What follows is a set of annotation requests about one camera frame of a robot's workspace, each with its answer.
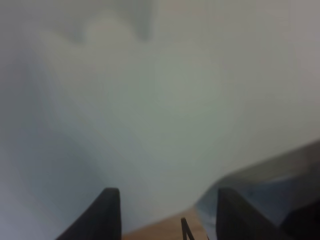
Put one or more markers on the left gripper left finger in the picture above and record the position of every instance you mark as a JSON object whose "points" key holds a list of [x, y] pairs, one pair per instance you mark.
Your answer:
{"points": [[101, 221]]}

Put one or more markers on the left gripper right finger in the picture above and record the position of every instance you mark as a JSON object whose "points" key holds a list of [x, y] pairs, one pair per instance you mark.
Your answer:
{"points": [[236, 219]]}

